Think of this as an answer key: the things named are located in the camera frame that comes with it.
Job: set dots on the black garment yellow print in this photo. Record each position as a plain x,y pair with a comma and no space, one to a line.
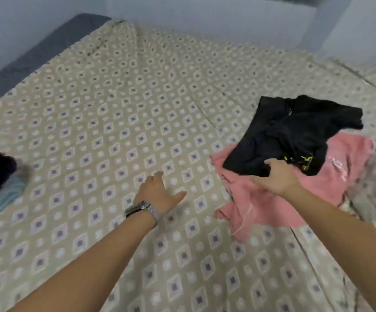
285,126

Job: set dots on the person's left hand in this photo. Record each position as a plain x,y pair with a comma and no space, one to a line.
156,195

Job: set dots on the person's right hand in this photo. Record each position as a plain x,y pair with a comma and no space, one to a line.
279,178

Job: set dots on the person's right forearm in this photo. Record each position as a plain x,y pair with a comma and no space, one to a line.
344,237

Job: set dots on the grey band wristwatch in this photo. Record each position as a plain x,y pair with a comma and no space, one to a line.
142,210

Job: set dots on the person's left forearm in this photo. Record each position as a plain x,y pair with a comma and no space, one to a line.
84,269

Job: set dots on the light blue fleece pajama pants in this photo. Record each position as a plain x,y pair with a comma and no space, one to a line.
2,198

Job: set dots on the pink shirt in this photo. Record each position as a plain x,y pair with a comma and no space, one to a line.
344,165

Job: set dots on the bed with patterned beige sheet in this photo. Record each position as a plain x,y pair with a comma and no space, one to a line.
97,107

